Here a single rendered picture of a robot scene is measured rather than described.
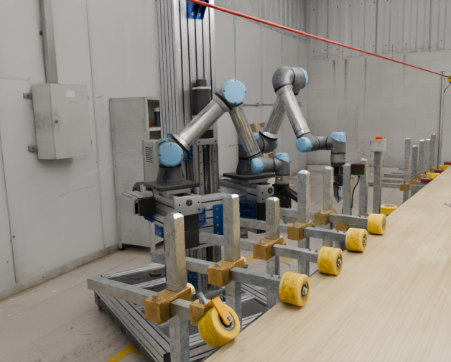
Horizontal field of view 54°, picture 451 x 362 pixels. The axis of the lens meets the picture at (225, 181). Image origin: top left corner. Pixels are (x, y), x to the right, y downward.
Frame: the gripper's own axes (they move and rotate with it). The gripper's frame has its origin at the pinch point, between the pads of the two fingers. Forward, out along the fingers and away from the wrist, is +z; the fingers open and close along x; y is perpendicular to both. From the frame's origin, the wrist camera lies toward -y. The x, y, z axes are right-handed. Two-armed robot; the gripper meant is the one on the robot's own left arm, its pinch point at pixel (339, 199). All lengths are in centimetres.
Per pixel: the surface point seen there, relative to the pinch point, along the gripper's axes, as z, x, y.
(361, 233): -5, 35, 75
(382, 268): 2, 45, 86
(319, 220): -2, 10, 52
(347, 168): -19.6, 10.9, 20.0
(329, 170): -22, 12, 45
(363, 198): -0.7, 11.4, -5.0
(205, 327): -2, 25, 151
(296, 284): -4, 34, 125
